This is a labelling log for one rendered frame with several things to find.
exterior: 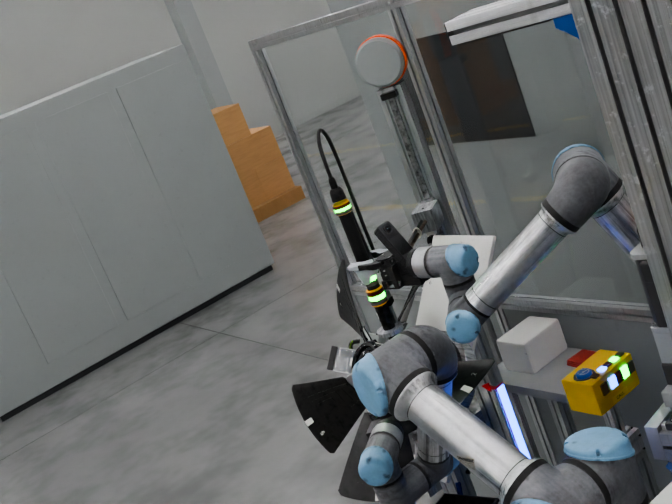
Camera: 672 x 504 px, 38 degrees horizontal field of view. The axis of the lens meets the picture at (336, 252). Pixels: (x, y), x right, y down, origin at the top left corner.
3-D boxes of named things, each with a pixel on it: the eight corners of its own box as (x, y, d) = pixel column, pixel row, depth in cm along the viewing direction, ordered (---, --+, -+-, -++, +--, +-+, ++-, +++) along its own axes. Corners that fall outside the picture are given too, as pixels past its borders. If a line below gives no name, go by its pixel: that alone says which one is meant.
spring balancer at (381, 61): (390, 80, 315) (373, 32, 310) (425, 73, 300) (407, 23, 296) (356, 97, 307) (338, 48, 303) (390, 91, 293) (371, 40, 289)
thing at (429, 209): (425, 225, 313) (416, 201, 311) (446, 220, 311) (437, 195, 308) (419, 237, 304) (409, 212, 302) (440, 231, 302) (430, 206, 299)
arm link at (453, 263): (467, 285, 223) (455, 251, 221) (431, 286, 231) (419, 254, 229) (486, 269, 228) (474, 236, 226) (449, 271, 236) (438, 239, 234)
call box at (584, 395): (610, 383, 255) (599, 347, 253) (642, 388, 247) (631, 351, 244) (572, 415, 247) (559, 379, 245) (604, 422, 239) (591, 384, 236)
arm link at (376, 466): (364, 493, 217) (350, 461, 214) (375, 465, 226) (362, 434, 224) (397, 487, 214) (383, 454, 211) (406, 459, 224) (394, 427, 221)
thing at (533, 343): (532, 343, 321) (521, 313, 318) (569, 348, 307) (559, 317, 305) (497, 369, 312) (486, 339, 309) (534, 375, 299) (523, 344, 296)
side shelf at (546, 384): (530, 349, 324) (527, 341, 323) (618, 362, 294) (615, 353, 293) (481, 387, 312) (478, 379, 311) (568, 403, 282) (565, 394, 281)
